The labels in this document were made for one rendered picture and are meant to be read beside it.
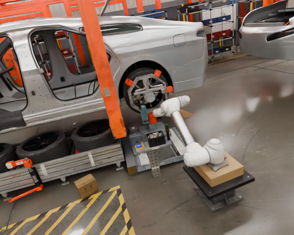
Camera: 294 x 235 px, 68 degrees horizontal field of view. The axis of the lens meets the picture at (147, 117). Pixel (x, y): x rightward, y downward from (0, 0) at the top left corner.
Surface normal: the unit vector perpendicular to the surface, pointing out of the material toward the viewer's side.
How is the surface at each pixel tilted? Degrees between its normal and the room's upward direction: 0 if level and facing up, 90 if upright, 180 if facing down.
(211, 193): 0
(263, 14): 64
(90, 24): 90
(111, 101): 90
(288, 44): 91
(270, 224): 0
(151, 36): 81
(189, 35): 90
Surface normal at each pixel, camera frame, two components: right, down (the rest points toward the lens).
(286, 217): -0.17, -0.90
